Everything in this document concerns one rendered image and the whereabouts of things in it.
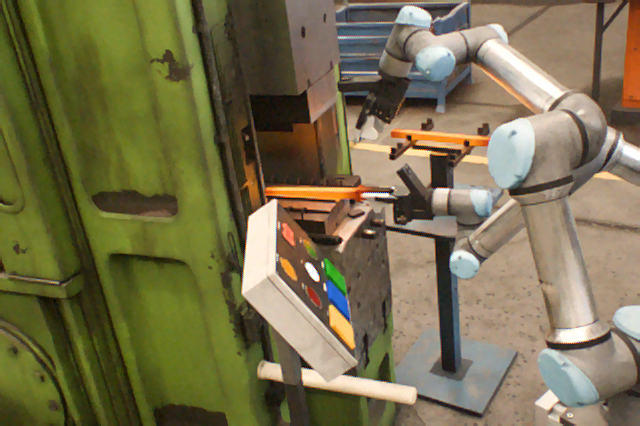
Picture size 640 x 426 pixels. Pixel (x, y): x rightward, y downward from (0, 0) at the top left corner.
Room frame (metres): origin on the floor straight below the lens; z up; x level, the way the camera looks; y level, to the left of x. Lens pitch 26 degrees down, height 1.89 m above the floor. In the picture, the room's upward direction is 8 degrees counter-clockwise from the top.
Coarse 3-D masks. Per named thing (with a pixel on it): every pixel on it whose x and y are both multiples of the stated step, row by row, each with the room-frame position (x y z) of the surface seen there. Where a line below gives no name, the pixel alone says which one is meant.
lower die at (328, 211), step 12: (288, 204) 1.92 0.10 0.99; (300, 204) 1.91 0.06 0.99; (312, 204) 1.90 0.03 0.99; (324, 204) 1.89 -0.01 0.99; (336, 204) 1.89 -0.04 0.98; (348, 204) 1.97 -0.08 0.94; (300, 216) 1.85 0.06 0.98; (312, 216) 1.84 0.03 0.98; (324, 216) 1.83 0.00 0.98; (336, 216) 1.88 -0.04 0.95; (312, 228) 1.82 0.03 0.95; (324, 228) 1.80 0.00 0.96; (336, 228) 1.87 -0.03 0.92
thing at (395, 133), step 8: (392, 136) 2.36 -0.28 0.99; (400, 136) 2.34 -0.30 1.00; (416, 136) 2.31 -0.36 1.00; (424, 136) 2.29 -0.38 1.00; (432, 136) 2.27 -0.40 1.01; (440, 136) 2.26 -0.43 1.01; (448, 136) 2.24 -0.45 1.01; (456, 136) 2.23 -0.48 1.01; (464, 136) 2.22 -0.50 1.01; (472, 136) 2.21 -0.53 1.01; (488, 136) 2.19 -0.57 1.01; (472, 144) 2.19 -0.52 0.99; (480, 144) 2.18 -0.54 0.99; (488, 144) 2.16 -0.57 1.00
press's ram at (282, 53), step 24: (240, 0) 1.81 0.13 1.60; (264, 0) 1.78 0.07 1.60; (288, 0) 1.77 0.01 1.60; (312, 0) 1.89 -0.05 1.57; (240, 24) 1.81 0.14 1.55; (264, 24) 1.78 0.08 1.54; (288, 24) 1.76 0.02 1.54; (312, 24) 1.88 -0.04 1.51; (264, 48) 1.79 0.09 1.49; (288, 48) 1.76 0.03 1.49; (312, 48) 1.86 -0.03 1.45; (336, 48) 2.01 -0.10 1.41; (264, 72) 1.79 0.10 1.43; (288, 72) 1.76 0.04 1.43; (312, 72) 1.84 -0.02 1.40
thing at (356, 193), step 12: (276, 192) 1.99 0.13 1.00; (288, 192) 1.97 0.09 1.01; (300, 192) 1.95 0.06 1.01; (312, 192) 1.93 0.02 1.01; (324, 192) 1.92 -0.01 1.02; (336, 192) 1.90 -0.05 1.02; (348, 192) 1.88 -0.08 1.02; (360, 192) 1.87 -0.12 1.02; (372, 192) 1.85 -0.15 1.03; (384, 192) 1.84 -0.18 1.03
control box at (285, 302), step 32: (256, 224) 1.44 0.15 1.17; (288, 224) 1.46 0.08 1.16; (256, 256) 1.29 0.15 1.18; (288, 256) 1.30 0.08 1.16; (320, 256) 1.48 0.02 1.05; (256, 288) 1.18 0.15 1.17; (288, 288) 1.18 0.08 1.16; (320, 288) 1.32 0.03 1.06; (288, 320) 1.18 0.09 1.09; (320, 320) 1.19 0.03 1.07; (320, 352) 1.18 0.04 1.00; (352, 352) 1.20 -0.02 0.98
